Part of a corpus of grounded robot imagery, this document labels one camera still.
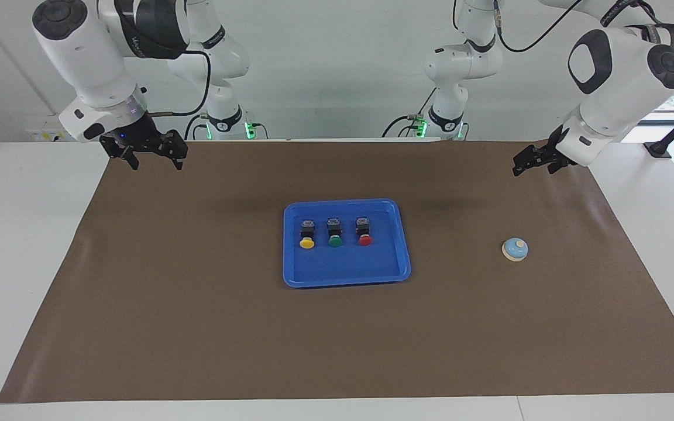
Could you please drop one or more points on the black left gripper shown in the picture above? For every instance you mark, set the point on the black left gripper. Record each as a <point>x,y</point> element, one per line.
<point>550,155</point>

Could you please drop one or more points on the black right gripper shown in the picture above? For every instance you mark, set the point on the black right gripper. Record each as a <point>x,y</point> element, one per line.
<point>138,140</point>

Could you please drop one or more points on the light blue call bell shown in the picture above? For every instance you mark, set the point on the light blue call bell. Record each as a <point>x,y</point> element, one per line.
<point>514,250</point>

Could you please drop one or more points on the yellow push button switch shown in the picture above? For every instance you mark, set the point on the yellow push button switch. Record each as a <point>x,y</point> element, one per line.
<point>307,242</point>

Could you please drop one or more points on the red push button switch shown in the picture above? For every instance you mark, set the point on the red push button switch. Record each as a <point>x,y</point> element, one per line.
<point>365,239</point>

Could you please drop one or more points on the green push button switch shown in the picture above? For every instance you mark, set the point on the green push button switch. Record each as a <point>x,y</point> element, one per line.
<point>335,241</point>

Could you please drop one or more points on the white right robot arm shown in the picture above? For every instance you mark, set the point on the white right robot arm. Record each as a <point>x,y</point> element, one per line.
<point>88,58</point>

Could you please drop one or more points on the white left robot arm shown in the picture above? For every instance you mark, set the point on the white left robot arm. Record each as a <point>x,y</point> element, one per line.
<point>623,88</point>

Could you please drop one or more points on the blue plastic tray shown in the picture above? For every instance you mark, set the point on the blue plastic tray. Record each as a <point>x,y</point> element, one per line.
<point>346,266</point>

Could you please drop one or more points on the brown table mat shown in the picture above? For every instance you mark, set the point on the brown table mat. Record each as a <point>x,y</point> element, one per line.
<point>337,339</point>

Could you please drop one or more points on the white wall socket box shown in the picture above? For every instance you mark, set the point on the white wall socket box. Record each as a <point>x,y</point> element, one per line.
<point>44,135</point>

